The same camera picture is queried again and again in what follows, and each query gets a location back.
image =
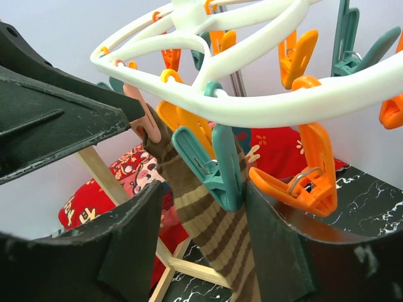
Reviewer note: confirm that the brown striped sock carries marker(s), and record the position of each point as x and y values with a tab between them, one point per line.
163	151
222	236

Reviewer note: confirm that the orange clothes peg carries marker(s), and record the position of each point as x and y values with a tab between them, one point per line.
314	188
390	115

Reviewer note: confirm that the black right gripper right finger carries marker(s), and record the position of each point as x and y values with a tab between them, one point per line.
299	258

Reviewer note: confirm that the pink clothes peg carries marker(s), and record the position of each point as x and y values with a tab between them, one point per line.
145	124

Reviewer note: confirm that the wooden drying rack frame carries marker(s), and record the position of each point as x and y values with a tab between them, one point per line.
116	252

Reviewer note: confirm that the yellow front clothes peg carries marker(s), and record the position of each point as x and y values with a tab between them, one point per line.
175	117

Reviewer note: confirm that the orange front clothes peg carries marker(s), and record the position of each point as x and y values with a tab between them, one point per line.
314	188

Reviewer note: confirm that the yellow clothes peg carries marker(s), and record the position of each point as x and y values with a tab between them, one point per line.
294	55
175	117

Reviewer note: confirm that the teal front clothes peg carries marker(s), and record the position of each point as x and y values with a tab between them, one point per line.
221	176

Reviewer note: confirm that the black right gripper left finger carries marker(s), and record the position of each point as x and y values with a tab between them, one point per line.
41	269

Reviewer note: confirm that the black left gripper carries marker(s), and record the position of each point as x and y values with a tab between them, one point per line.
48	114

